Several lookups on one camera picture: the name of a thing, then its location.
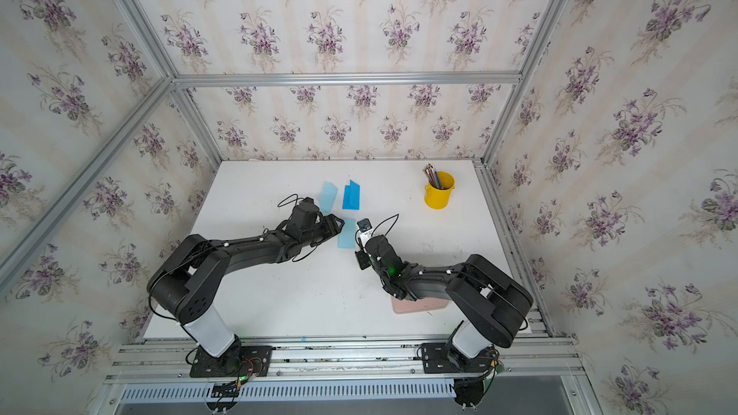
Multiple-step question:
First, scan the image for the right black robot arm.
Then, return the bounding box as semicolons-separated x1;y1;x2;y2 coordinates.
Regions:
357;231;534;359

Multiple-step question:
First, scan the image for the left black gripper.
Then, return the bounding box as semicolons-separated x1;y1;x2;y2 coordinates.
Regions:
299;213;347;250

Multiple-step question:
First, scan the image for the white vented cable duct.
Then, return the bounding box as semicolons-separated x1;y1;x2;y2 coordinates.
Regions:
120;378;457;405

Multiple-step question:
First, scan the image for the bright blue square paper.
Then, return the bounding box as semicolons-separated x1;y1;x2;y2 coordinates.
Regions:
342;180;361;211

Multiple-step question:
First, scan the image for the colored pencils bundle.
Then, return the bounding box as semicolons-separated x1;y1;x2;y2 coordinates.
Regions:
423;163;444;190

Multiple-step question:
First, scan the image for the yellow pencil cup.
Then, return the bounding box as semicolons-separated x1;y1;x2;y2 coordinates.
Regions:
424;172;455;211

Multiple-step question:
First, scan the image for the pink eraser case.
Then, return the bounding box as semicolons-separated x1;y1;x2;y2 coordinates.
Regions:
391;298;450;315

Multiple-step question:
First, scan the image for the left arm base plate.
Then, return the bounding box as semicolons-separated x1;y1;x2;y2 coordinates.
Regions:
189;345;274;378

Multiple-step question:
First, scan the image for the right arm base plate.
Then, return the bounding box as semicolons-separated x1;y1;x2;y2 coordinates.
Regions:
416;342;500;375

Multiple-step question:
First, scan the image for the aluminium front rail frame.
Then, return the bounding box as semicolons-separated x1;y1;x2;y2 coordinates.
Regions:
88;334;603;414

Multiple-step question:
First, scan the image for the light blue front paper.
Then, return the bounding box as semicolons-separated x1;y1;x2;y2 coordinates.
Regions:
337;218;357;251

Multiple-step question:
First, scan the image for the light blue paper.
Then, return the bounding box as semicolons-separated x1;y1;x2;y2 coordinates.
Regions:
318;183;338;214
337;218;357;251

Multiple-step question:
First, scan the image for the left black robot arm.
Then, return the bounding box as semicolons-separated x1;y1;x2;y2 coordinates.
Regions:
146;197;345;359

